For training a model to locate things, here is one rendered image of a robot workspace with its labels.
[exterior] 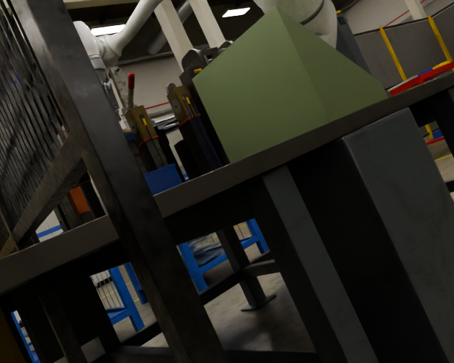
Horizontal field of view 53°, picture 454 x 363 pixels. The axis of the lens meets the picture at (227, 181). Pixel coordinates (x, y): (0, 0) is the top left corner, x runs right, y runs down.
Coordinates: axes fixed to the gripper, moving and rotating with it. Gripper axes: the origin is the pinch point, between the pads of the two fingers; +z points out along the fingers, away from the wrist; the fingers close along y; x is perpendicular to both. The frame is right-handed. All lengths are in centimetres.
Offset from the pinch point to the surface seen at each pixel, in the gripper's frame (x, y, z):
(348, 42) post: -94, -37, 5
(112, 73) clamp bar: 1.7, -17.1, -12.6
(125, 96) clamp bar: 0.4, -15.9, -4.3
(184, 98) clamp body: -16.4, -23.8, 4.6
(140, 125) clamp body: 1.6, -20.0, 8.4
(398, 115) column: -30, -89, 42
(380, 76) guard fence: -530, 269, -20
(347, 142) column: -8, -91, 42
